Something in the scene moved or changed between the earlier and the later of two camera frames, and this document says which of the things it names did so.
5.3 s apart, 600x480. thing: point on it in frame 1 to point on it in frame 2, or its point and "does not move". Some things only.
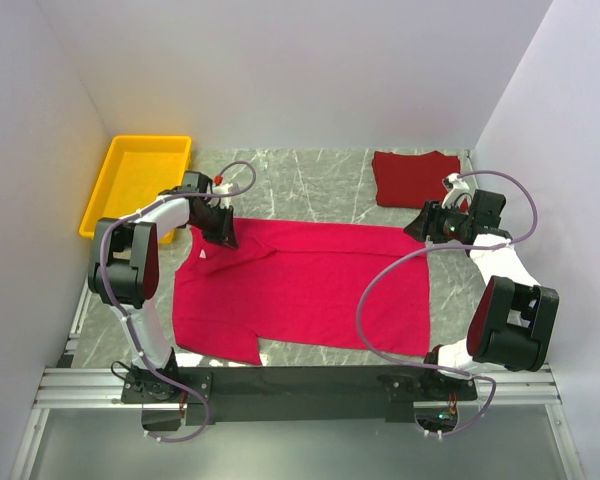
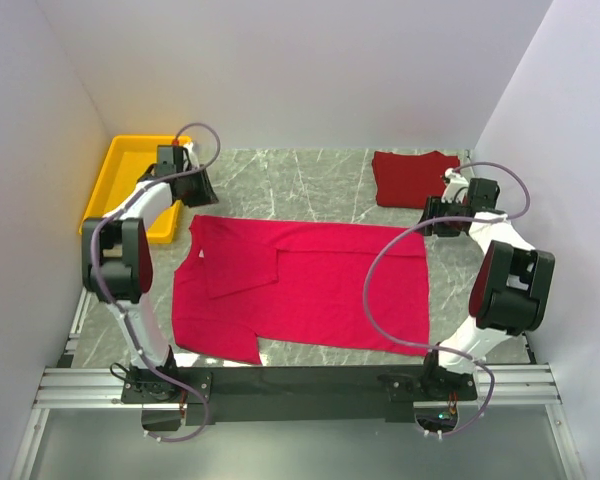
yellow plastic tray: x=141 y=167 does not move
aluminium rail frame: x=67 y=387 does not move
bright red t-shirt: x=354 y=283 does not move
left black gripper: x=226 y=234 to x=206 y=194
